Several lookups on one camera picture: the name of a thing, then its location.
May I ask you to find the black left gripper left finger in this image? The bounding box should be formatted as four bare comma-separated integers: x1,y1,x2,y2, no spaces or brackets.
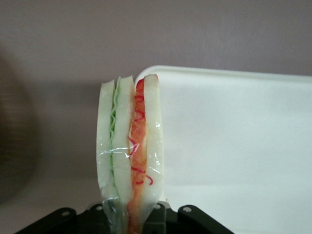
14,202,112,234

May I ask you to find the round brown wicker basket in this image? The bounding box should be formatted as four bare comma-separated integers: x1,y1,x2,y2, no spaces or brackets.
0,47,43,205

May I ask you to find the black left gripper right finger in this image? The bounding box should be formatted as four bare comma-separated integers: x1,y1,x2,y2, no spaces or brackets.
143,201,236,234

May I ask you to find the triangle sandwich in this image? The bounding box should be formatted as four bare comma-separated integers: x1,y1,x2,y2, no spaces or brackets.
96,74,166,234

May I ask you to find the cream plastic tray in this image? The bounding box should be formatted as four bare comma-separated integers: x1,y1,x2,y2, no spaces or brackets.
135,64,312,234

